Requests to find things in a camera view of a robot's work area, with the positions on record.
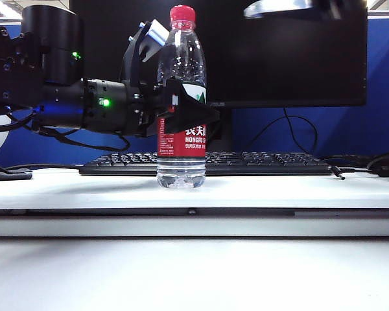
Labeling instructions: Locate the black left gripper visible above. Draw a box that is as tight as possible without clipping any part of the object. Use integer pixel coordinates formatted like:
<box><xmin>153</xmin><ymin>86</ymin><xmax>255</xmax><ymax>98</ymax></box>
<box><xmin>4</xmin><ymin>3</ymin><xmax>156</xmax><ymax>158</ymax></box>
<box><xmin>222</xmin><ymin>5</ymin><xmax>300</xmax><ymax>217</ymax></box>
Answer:
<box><xmin>126</xmin><ymin>79</ymin><xmax>223</xmax><ymax>142</ymax></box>

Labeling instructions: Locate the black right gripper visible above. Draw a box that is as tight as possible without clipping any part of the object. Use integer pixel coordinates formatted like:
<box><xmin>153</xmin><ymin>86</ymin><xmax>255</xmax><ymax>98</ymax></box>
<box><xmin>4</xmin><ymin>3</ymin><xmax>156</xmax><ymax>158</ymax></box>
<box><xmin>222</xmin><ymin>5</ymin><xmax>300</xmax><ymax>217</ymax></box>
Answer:
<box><xmin>242</xmin><ymin>0</ymin><xmax>344</xmax><ymax>19</ymax></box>

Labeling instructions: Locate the clear plastic water bottle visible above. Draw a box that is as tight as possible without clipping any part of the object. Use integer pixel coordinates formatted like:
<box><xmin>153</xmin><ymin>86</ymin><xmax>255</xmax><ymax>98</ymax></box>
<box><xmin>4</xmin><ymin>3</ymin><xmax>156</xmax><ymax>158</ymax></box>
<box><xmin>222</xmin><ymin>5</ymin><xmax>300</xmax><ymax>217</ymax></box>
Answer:
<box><xmin>156</xmin><ymin>19</ymin><xmax>207</xmax><ymax>189</ymax></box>

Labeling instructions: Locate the red bottle cap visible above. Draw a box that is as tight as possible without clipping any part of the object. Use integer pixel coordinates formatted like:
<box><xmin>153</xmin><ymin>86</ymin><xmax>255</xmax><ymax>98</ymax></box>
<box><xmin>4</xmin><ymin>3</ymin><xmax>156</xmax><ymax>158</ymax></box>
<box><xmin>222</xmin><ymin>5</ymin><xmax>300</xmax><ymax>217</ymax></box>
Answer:
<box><xmin>169</xmin><ymin>5</ymin><xmax>196</xmax><ymax>23</ymax></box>

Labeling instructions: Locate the black ASUS monitor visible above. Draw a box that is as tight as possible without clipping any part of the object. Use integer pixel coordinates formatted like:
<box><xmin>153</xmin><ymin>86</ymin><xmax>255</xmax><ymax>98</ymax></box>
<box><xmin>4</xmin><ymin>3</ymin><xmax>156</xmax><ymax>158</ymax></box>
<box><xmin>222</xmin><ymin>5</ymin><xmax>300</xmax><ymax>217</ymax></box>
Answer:
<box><xmin>69</xmin><ymin>0</ymin><xmax>368</xmax><ymax>153</ymax></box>

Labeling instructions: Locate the black Logitech keyboard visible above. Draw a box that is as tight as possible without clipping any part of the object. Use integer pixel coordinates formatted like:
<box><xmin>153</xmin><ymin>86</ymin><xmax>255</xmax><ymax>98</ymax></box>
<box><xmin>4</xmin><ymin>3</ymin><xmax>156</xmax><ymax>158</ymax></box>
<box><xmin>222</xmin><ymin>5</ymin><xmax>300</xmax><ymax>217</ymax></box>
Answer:
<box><xmin>78</xmin><ymin>152</ymin><xmax>332</xmax><ymax>177</ymax></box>

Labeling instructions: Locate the dark grey cloth pad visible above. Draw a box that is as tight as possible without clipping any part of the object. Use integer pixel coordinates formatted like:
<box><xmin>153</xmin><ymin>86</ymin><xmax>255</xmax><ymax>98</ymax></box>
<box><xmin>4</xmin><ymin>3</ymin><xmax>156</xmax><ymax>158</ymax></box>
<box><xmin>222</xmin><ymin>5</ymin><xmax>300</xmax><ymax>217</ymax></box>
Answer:
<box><xmin>0</xmin><ymin>161</ymin><xmax>33</xmax><ymax>181</ymax></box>

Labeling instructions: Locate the thin black monitor cable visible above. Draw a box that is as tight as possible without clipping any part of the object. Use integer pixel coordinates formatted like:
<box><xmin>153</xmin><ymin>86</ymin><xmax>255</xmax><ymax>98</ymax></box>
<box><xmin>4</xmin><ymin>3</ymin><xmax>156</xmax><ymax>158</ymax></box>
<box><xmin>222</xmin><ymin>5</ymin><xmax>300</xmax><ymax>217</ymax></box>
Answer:
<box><xmin>242</xmin><ymin>108</ymin><xmax>318</xmax><ymax>155</ymax></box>

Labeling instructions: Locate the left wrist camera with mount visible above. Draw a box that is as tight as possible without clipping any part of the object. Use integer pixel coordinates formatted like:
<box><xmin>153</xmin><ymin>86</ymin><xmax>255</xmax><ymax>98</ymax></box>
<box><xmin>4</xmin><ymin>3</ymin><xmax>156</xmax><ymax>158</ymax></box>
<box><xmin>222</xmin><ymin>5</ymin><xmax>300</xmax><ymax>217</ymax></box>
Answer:
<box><xmin>121</xmin><ymin>19</ymin><xmax>171</xmax><ymax>88</ymax></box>

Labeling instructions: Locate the black barrel plug cable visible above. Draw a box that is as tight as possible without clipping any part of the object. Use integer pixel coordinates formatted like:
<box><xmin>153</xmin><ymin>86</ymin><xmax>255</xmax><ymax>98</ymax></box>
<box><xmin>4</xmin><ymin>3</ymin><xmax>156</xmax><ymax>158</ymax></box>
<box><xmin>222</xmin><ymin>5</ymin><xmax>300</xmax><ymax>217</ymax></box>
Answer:
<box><xmin>329</xmin><ymin>164</ymin><xmax>380</xmax><ymax>181</ymax></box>

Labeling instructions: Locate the thick black power cord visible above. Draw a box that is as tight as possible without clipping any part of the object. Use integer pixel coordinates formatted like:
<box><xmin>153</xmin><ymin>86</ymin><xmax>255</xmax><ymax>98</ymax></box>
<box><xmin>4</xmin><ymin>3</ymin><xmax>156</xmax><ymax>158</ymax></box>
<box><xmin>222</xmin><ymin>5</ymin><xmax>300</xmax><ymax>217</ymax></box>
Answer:
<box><xmin>320</xmin><ymin>150</ymin><xmax>389</xmax><ymax>171</ymax></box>

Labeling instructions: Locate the thin black desk cable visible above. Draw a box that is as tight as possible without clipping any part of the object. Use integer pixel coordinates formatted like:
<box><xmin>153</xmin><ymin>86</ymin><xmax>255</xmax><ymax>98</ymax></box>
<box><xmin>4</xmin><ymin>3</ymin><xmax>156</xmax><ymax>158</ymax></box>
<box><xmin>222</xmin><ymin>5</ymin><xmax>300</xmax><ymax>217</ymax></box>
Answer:
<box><xmin>6</xmin><ymin>163</ymin><xmax>82</xmax><ymax>172</ymax></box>

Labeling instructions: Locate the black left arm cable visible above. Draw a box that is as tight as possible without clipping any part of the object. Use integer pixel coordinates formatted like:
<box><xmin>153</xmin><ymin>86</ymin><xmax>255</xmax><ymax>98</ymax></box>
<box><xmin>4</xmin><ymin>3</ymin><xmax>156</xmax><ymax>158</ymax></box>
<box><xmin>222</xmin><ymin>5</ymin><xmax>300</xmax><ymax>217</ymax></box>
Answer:
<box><xmin>0</xmin><ymin>103</ymin><xmax>130</xmax><ymax>152</ymax></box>

